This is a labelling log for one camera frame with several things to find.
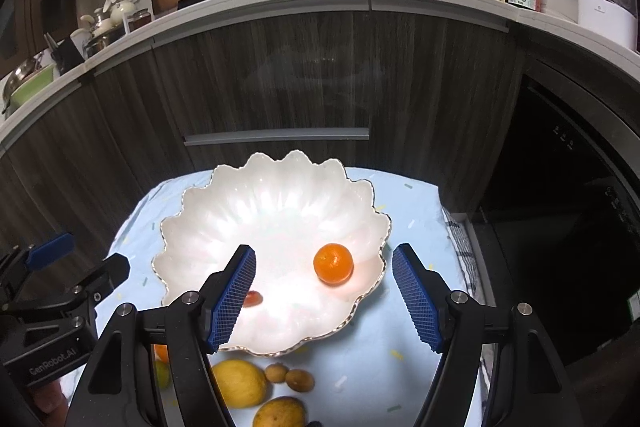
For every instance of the black built-in appliance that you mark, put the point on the black built-in appliance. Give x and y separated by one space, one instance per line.
560 187

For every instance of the light blue tablecloth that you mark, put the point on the light blue tablecloth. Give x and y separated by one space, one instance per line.
415 217

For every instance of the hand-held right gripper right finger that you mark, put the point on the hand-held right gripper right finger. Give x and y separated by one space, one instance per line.
412 297

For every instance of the red grape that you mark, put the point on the red grape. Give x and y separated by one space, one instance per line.
254 298

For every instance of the black knife block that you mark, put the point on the black knife block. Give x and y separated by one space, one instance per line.
67 53

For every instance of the tangerine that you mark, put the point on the tangerine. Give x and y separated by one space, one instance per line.
161 352
333 263

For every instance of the steel cooking pot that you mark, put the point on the steel cooking pot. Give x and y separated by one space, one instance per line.
104 38

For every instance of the large brown longan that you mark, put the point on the large brown longan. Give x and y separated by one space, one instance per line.
300 380

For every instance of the small brown longan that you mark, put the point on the small brown longan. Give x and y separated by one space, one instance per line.
275 373

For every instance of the green bowl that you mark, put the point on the green bowl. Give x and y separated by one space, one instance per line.
32 88

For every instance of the steel basin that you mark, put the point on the steel basin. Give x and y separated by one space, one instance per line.
22 74

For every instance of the white cylindrical appliance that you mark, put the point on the white cylindrical appliance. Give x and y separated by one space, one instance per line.
602 19

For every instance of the person's left hand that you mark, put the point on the person's left hand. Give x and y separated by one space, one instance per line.
49 399

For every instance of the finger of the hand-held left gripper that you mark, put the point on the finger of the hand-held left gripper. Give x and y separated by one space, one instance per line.
107 272
50 249

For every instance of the large yellow orange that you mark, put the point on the large yellow orange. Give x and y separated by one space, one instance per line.
240 382

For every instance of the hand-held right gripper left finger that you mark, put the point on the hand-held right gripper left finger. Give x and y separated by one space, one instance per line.
232 297

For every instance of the dark wooden kitchen cabinet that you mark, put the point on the dark wooden kitchen cabinet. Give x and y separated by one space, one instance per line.
300 67

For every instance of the white scalloped bowl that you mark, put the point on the white scalloped bowl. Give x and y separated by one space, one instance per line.
280 217

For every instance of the white teapot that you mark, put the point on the white teapot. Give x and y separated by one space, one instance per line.
122 10

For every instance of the glass jar red contents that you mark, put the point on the glass jar red contents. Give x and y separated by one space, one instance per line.
138 20

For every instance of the yellow-brown pear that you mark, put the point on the yellow-brown pear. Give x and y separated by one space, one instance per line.
280 413

